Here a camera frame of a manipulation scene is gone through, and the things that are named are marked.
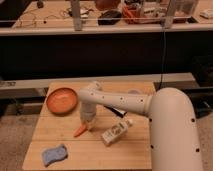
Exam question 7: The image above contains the orange bowl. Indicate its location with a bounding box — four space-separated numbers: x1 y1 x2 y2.
46 87 78 115

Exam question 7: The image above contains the black hanging cable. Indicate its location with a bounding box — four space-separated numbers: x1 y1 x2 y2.
159 26 167 88

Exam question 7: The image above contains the blue sponge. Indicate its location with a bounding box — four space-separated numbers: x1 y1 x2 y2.
42 144 68 167

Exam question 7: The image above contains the grey metal post left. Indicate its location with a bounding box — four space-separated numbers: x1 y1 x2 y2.
70 0 82 31

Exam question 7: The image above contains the white bottle with label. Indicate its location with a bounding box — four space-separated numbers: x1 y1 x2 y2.
101 119 133 146

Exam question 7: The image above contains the orange tool on bench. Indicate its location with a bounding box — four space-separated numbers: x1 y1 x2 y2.
122 4 143 24

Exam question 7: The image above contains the grey metal post right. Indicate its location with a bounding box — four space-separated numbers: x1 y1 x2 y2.
164 0 176 29

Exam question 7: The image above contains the orange pepper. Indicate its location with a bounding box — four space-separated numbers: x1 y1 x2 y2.
73 124 87 137

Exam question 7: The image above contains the black computer mouse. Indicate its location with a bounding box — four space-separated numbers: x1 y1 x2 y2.
98 10 122 25

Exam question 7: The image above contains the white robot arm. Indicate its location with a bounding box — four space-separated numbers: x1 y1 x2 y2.
77 82 204 171

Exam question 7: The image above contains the black and white marker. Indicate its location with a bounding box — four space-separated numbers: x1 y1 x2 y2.
104 106 127 118

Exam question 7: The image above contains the grey metal post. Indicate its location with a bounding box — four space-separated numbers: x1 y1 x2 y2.
164 0 176 29
70 0 82 31

